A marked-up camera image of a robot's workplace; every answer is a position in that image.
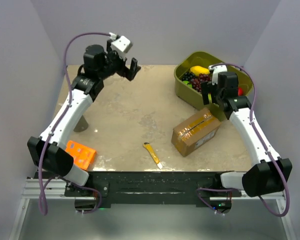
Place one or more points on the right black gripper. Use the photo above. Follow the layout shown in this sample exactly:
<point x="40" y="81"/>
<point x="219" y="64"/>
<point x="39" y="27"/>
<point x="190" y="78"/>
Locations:
<point x="206" y="89"/>

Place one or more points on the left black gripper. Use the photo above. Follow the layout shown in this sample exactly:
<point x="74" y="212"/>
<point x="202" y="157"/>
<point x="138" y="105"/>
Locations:
<point x="125" y="72"/>

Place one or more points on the olive green plastic bin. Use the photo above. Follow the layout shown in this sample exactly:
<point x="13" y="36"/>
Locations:
<point x="193" y="97"/>

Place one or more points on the brown taped cardboard box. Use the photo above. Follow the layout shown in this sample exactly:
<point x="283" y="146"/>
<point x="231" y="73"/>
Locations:
<point x="195" y="131"/>

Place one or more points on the yellow utility knife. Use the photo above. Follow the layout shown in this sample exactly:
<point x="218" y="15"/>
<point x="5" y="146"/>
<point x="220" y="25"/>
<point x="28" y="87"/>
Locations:
<point x="153" y="154"/>

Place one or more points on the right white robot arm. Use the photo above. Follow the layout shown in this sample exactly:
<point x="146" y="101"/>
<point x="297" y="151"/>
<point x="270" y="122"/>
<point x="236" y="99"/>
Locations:
<point x="269" y="172"/>

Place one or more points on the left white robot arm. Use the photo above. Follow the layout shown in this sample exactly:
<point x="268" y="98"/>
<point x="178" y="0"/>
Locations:
<point x="48" y="151"/>

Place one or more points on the red grape bunch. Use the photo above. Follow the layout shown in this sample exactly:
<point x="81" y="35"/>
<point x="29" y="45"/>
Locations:
<point x="196" y="81"/>

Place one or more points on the yellow mango fruit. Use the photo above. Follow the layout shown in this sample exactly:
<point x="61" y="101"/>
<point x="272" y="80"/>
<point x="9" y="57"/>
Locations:
<point x="199" y="70"/>

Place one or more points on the green lime fruit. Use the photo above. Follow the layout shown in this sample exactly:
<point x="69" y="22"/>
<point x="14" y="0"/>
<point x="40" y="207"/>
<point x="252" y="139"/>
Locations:
<point x="188" y="83"/>

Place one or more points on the dark blue grape bunch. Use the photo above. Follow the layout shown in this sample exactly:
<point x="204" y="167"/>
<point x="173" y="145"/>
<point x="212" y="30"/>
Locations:
<point x="188" y="76"/>

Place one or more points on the red apple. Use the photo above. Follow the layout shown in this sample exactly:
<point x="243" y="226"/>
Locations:
<point x="240" y="91"/>

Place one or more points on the orange patterned block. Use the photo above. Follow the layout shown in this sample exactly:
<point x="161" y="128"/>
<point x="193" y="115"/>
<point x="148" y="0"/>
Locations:
<point x="83" y="156"/>

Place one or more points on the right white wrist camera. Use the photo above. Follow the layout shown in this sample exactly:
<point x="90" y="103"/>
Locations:
<point x="215" y="70"/>

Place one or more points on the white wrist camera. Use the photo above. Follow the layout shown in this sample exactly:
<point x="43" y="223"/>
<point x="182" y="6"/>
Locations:
<point x="120" y="43"/>
<point x="215" y="70"/>

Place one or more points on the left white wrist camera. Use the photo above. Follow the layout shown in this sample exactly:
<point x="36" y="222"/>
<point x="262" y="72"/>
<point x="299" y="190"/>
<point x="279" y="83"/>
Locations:
<point x="120" y="43"/>

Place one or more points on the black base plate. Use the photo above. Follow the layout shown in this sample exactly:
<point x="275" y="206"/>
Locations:
<point x="152" y="188"/>

